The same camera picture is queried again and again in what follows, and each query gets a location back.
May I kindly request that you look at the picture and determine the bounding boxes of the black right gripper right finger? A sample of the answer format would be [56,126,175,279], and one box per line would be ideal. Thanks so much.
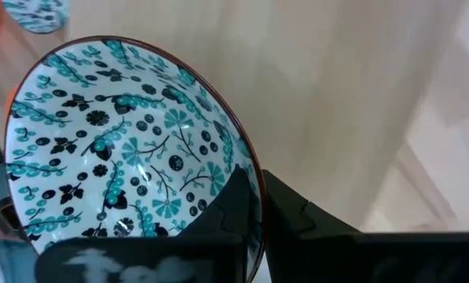
[261,168,469,283]

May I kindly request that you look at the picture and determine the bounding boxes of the small floral ceramic bowl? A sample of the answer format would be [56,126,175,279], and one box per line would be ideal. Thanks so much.
[1,0,69,35]

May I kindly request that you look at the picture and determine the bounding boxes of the large floral ceramic bowl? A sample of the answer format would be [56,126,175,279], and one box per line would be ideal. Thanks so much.
[2,35,267,283]

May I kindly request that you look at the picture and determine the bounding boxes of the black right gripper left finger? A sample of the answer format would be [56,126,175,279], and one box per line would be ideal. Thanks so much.
[35,164,255,283]

